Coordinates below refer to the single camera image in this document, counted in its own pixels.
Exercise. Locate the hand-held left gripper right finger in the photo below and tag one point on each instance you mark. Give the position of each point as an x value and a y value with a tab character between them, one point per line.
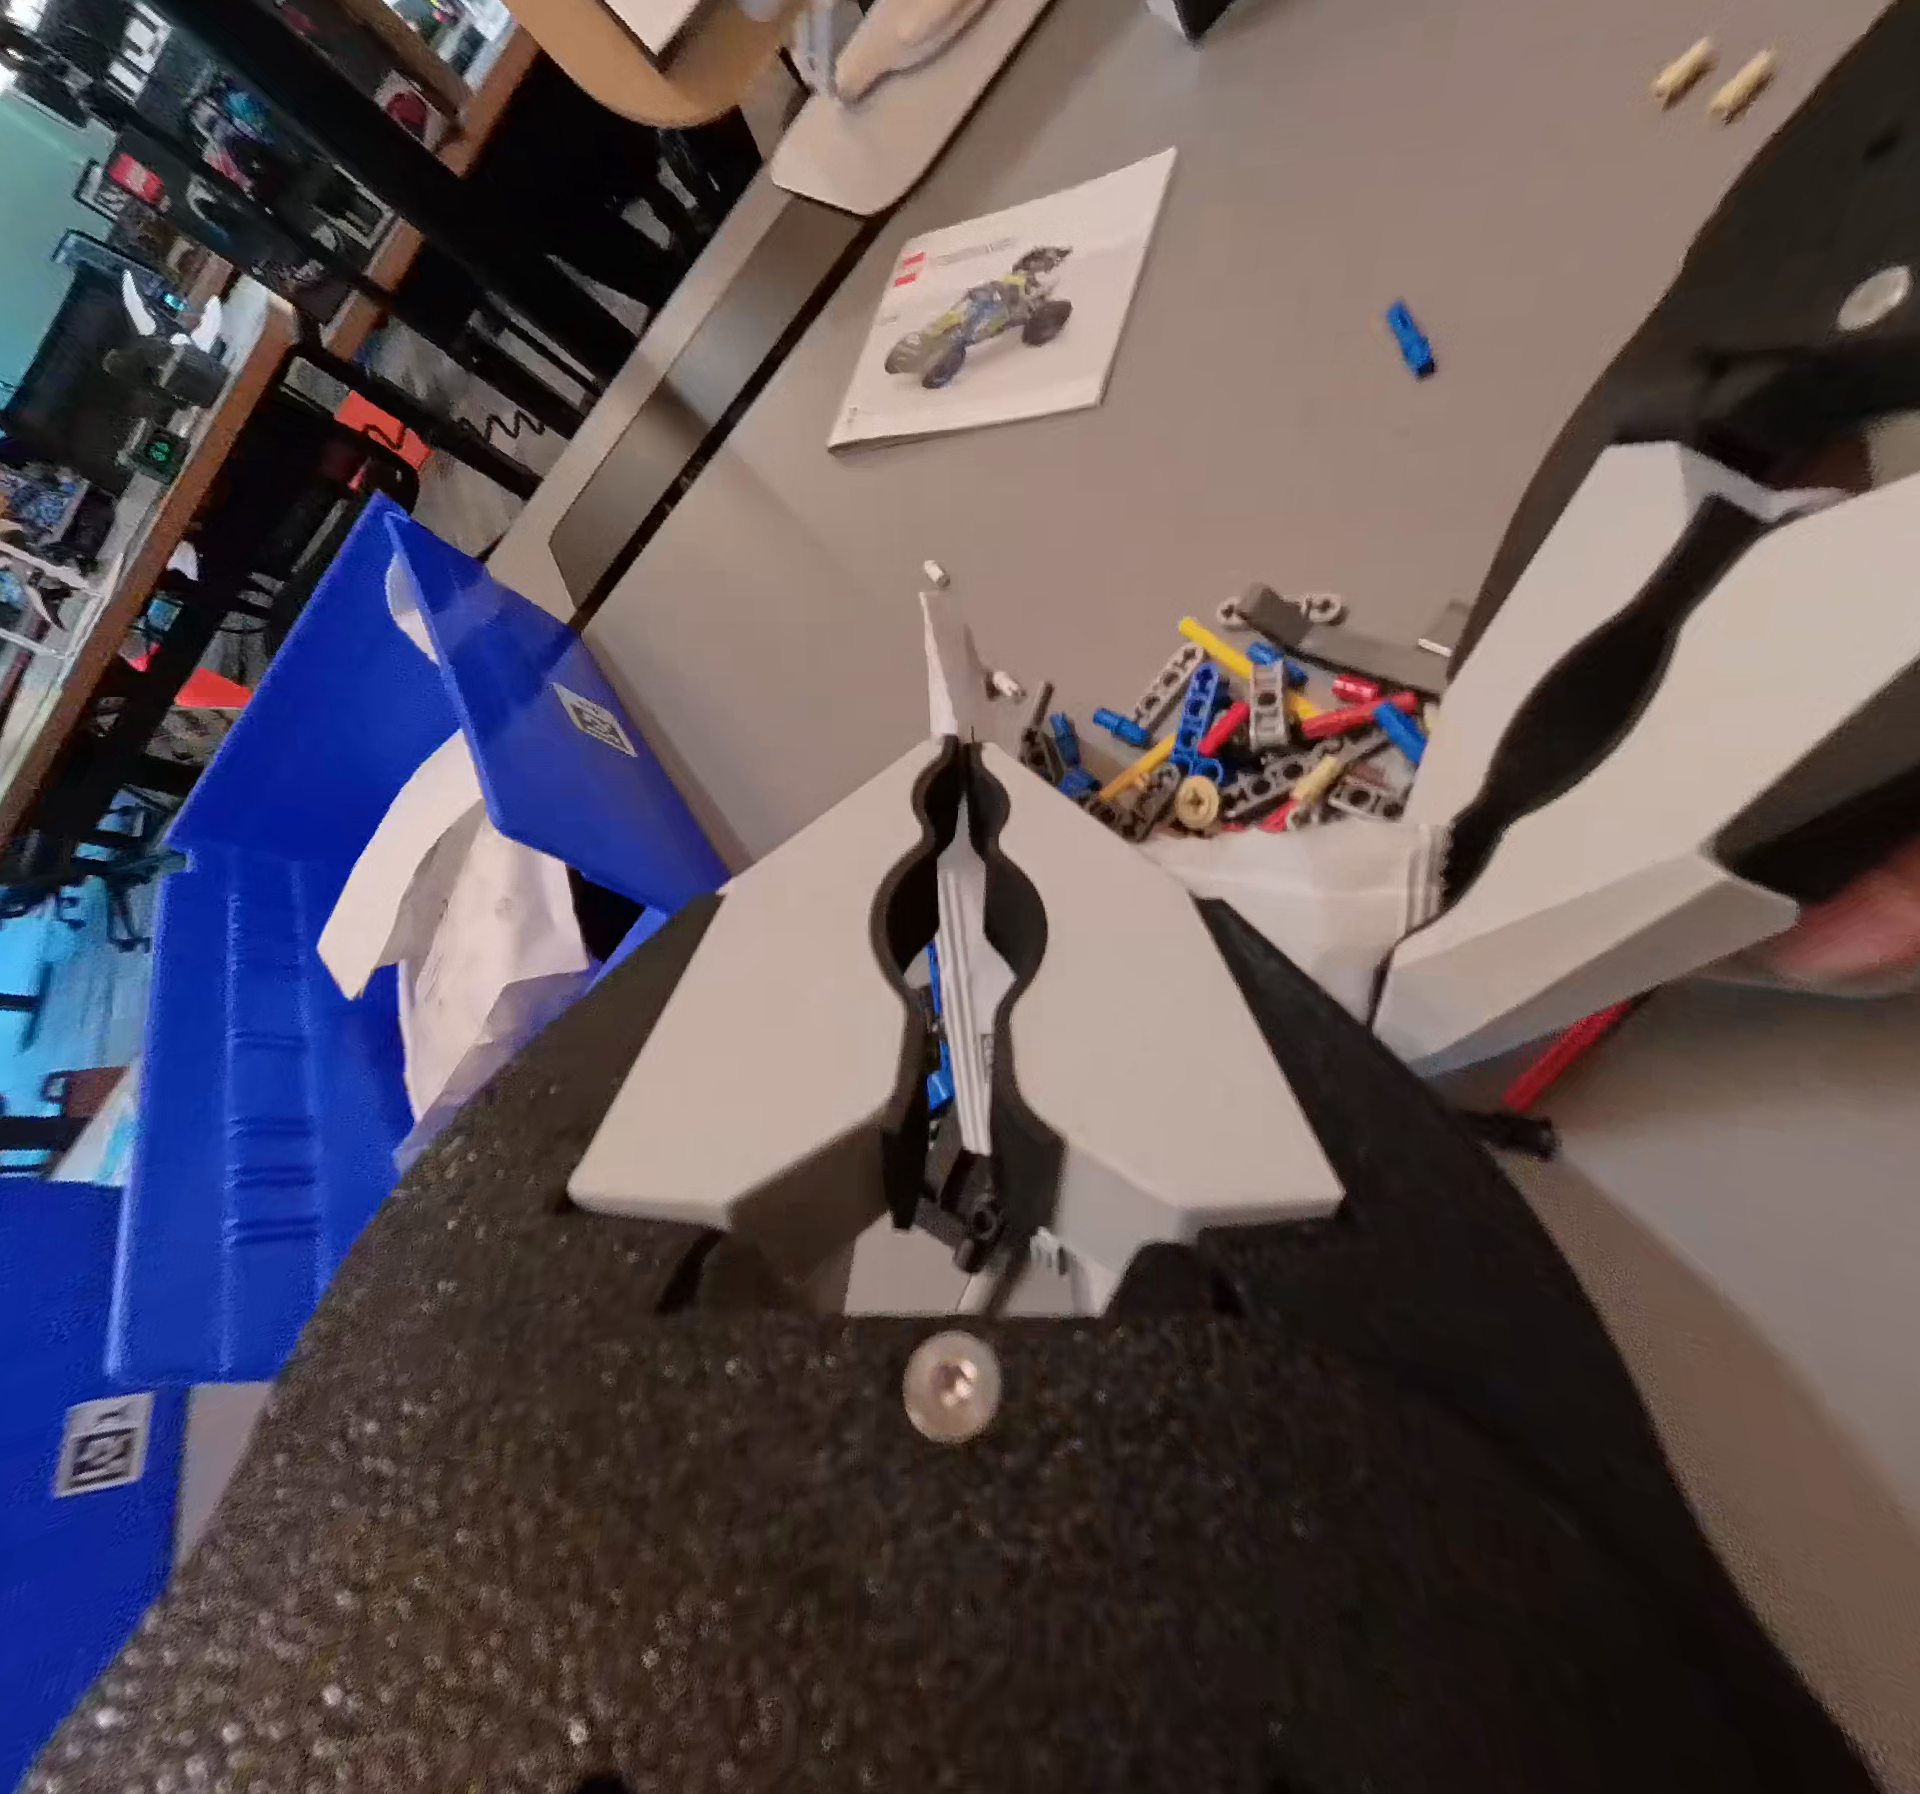
1171	1059

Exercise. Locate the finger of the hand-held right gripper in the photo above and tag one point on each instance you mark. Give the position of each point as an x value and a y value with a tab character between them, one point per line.
1575	578
1651	834

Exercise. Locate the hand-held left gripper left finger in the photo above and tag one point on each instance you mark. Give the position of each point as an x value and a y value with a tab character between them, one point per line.
749	1043

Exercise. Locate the torn white paper bag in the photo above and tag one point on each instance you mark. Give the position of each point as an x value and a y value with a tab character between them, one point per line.
1274	895

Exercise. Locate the blue plastic storage bin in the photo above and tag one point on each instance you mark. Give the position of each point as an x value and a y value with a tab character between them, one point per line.
75	1598
300	999

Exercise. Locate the lego instruction booklet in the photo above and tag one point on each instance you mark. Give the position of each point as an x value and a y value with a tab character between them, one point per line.
1005	308

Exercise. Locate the tan lego pin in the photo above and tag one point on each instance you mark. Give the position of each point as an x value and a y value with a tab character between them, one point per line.
1682	70
1743	86

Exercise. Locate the red lego axle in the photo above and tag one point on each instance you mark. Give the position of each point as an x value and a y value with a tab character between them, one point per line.
1569	1053

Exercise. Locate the blue lego pin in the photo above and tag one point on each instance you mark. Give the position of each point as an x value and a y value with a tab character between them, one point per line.
1412	338

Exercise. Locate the pile of lego pieces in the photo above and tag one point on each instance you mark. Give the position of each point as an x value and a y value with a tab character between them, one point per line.
1274	757

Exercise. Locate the person's right hand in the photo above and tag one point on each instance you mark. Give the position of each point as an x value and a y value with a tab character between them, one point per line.
1869	931

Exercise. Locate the bundle of white paper bags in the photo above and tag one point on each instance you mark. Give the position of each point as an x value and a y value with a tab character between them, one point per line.
482	925

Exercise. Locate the black office chair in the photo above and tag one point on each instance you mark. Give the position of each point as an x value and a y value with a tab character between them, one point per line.
329	474

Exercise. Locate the wooden background desk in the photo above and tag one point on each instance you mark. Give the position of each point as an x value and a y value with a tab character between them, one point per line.
211	459

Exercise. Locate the pale board stand base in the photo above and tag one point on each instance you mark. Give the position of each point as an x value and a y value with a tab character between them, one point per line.
856	174

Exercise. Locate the black metal beam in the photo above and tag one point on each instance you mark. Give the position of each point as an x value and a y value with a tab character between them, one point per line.
378	159

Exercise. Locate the wooden board with instruction sheet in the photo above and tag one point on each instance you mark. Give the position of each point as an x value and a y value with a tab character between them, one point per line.
631	61

